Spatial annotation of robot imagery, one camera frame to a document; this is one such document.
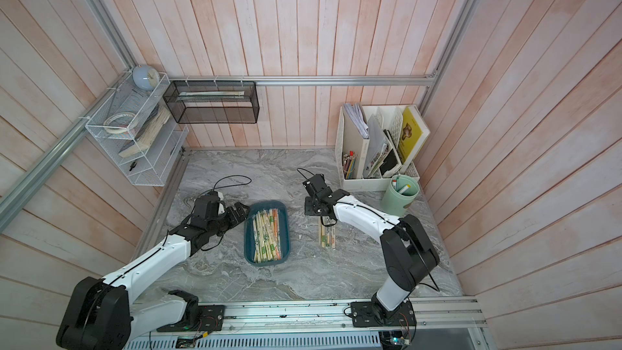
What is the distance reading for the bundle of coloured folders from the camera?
0.94 m

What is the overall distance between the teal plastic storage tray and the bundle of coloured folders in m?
0.29

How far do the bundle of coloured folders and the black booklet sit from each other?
0.13 meters

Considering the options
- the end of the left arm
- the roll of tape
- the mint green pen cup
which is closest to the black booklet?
the mint green pen cup

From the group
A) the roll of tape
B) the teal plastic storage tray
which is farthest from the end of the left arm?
the roll of tape

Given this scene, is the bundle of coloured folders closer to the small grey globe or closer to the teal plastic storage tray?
the teal plastic storage tray

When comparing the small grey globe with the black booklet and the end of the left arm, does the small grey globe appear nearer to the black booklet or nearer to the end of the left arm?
the end of the left arm

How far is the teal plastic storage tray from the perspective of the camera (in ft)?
2.80

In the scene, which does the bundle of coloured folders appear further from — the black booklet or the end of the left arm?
the end of the left arm

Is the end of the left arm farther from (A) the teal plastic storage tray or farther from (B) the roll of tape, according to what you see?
(B) the roll of tape

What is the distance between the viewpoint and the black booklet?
979mm

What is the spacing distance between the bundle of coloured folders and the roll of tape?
0.74 m

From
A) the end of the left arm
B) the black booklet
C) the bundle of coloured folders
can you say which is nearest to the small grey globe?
the end of the left arm

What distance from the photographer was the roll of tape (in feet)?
2.36

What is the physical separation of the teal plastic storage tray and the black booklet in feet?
1.46
